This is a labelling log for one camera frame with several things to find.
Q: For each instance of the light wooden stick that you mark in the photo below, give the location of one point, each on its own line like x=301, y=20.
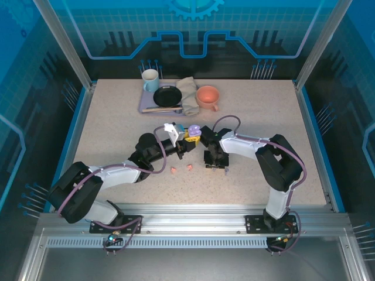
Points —
x=158, y=110

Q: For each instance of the folded beige cloth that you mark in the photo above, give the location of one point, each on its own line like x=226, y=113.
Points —
x=189, y=93

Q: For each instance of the small electronics connector board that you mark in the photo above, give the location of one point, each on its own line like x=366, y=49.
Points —
x=281, y=240
x=113, y=238

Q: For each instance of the light blue mug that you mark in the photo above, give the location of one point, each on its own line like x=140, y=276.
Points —
x=150, y=82

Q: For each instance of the purple earbud charging case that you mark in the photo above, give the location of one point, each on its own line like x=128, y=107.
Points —
x=194, y=130

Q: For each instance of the black round plate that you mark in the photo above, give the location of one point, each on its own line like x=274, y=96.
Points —
x=167, y=96

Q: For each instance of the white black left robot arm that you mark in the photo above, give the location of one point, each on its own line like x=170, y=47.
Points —
x=117, y=174

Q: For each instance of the blue edged side frame rail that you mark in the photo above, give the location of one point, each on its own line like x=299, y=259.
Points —
x=314, y=146
x=74, y=146

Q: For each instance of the orange ceramic cup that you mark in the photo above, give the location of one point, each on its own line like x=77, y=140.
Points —
x=207, y=95

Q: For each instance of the aluminium frame post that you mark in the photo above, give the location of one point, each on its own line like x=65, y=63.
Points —
x=322, y=41
x=66, y=41

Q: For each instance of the dark thin stick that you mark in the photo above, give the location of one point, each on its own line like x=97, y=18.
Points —
x=161, y=107

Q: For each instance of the grey metal lower panel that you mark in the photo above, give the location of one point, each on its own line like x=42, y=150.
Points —
x=190, y=263

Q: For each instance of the aluminium cross frame rail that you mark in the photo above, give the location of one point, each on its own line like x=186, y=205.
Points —
x=190, y=219

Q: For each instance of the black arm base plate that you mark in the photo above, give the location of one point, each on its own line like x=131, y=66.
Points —
x=253, y=224
x=96, y=226

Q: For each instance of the lavender plastic tray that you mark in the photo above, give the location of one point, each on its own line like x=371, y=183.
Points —
x=146, y=101

